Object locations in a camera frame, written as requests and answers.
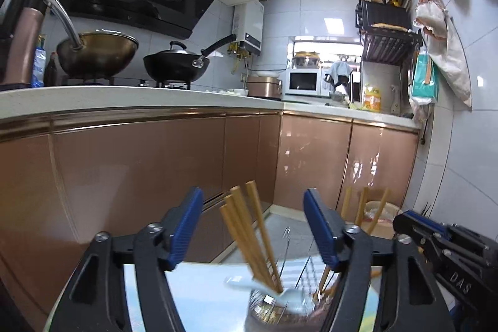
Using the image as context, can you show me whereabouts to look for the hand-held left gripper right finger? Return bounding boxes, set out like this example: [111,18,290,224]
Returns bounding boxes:
[303,188,456,332]

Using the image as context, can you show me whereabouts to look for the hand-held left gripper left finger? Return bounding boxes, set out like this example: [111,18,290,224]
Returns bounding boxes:
[44,187,204,332]

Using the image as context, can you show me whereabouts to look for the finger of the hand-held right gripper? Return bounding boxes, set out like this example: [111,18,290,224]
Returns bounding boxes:
[392,211,454,239]
[418,235,487,268]

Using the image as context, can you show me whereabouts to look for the light blue soup spoon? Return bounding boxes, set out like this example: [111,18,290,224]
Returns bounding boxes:
[226,275,312,315]

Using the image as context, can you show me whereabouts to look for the wire utensil holder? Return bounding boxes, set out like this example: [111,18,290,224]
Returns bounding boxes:
[244,226,353,332]

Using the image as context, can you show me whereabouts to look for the beige trash bin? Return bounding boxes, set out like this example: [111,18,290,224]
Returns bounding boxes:
[364,200,401,239]

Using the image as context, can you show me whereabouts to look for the brown kitchen base cabinets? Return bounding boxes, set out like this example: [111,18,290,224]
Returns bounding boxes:
[0,110,421,332]

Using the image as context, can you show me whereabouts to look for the yellow oil bottle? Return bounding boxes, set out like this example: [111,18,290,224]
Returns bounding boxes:
[363,84,382,112]

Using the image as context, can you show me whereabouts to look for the white dish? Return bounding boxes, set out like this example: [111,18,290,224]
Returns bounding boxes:
[210,88,250,97]

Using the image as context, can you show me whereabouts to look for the teal tissue pack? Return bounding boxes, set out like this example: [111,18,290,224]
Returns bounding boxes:
[409,48,440,103]

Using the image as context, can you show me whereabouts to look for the white kitchen countertop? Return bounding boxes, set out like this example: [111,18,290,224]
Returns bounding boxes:
[0,85,423,130]

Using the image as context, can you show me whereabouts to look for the white microwave oven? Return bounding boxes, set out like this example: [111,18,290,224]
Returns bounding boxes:
[283,68,331,97]

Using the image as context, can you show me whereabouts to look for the brown rice cooker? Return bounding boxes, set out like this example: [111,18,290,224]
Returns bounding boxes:
[247,71,283,100]

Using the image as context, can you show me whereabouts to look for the gas stove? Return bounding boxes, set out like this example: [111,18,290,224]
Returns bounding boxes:
[58,75,193,89]

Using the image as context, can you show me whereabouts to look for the blue cloth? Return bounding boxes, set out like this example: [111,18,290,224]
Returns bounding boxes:
[325,62,354,84]

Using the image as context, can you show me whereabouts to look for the black wok with lid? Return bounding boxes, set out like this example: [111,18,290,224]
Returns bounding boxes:
[143,33,238,83]

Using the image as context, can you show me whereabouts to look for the steel pot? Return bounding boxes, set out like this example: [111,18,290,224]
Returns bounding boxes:
[293,51,322,69]

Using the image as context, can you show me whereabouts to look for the hanging white plastic bags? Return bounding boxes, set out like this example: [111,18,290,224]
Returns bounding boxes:
[414,0,491,109]

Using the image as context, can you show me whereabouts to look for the black dish rack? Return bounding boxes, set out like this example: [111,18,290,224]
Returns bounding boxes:
[356,0,425,66]

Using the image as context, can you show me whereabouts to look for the kitchen window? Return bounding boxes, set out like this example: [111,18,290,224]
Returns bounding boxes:
[290,36,364,72]

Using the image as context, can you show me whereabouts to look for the brass wok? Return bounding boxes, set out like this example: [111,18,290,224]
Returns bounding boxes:
[43,0,140,78]

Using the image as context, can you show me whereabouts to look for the dark sauce bottle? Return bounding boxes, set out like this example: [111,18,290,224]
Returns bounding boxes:
[44,52,59,87]

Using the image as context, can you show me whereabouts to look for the white water heater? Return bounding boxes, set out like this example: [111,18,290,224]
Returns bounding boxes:
[233,1,265,56]

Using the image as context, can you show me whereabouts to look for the blue packet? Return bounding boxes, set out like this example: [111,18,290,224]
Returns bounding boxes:
[33,34,47,87]

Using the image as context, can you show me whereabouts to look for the brown electric kettle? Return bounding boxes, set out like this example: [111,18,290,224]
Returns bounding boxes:
[0,0,53,91]

